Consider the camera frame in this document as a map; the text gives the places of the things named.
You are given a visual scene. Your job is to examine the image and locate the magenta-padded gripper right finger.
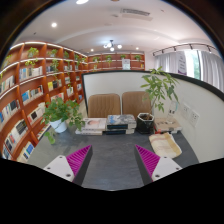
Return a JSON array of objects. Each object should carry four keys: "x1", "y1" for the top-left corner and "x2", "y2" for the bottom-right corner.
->
[{"x1": 134, "y1": 144, "x2": 183, "y2": 186}]

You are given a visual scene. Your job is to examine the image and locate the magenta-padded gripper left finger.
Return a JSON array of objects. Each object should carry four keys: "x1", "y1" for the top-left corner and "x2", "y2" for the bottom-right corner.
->
[{"x1": 43, "y1": 144, "x2": 94, "y2": 186}]

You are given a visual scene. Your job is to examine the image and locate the cream towel with yellow stripes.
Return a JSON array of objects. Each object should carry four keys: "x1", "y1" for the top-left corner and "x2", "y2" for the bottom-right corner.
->
[{"x1": 148, "y1": 131, "x2": 183, "y2": 160}]

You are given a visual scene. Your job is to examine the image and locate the red-edged book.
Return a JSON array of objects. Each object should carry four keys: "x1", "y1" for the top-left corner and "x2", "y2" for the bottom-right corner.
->
[{"x1": 153, "y1": 126, "x2": 181, "y2": 135}]

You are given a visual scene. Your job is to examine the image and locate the white book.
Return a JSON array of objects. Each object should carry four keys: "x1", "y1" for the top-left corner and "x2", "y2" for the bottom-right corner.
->
[
  {"x1": 81, "y1": 117, "x2": 108, "y2": 131},
  {"x1": 74, "y1": 127, "x2": 104, "y2": 136}
]

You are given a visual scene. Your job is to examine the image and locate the small tree in black pot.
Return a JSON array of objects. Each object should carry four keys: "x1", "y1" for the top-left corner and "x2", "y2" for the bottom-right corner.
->
[{"x1": 135, "y1": 66, "x2": 181, "y2": 135}]

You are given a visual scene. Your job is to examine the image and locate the leafy plant in white pot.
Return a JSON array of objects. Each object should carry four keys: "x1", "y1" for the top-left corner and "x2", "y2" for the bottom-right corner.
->
[{"x1": 40, "y1": 96, "x2": 86, "y2": 145}]

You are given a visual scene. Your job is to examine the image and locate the clear acrylic sign stand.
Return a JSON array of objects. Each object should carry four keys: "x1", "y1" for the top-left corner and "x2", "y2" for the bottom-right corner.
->
[{"x1": 167, "y1": 99, "x2": 180, "y2": 119}]

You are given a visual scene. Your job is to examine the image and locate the tan upholstered chair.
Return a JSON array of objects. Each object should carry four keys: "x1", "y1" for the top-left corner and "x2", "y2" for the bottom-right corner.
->
[
  {"x1": 121, "y1": 91, "x2": 152, "y2": 118},
  {"x1": 87, "y1": 93, "x2": 122, "y2": 119}
]

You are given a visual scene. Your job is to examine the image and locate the orange wooden bookshelf unit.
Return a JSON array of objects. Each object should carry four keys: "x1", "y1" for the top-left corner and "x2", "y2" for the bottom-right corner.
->
[{"x1": 0, "y1": 41, "x2": 147, "y2": 164}]

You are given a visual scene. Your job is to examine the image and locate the white standing banner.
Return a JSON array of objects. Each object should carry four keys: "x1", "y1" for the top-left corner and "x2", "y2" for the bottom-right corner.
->
[{"x1": 177, "y1": 50, "x2": 188, "y2": 76}]

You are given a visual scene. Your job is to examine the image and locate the white window curtains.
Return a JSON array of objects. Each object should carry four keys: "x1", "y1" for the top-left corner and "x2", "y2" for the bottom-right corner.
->
[{"x1": 153, "y1": 49, "x2": 224, "y2": 93}]

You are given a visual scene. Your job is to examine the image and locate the white sign board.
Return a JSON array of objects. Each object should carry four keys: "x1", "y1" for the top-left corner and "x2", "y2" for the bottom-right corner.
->
[{"x1": 121, "y1": 58, "x2": 131, "y2": 71}]

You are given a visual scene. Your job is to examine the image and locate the ceiling lamp with round bulbs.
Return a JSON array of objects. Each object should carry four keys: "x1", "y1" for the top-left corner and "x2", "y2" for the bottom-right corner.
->
[{"x1": 103, "y1": 39, "x2": 124, "y2": 53}]

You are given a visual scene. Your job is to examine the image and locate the recessed ceiling lights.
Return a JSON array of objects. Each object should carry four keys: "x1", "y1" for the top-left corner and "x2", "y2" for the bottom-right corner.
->
[{"x1": 49, "y1": 0, "x2": 133, "y2": 53}]

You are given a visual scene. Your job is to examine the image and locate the ceiling air vent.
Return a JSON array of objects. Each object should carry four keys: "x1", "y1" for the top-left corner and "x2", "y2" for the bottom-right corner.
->
[{"x1": 119, "y1": 7, "x2": 152, "y2": 22}]

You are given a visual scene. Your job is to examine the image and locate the white wall socket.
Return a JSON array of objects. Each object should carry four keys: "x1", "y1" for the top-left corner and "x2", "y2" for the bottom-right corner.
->
[
  {"x1": 189, "y1": 109, "x2": 201, "y2": 128},
  {"x1": 181, "y1": 103, "x2": 192, "y2": 121}
]

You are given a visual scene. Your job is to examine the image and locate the black track light rail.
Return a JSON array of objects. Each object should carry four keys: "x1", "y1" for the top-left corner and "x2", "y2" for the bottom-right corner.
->
[{"x1": 152, "y1": 42, "x2": 214, "y2": 57}]

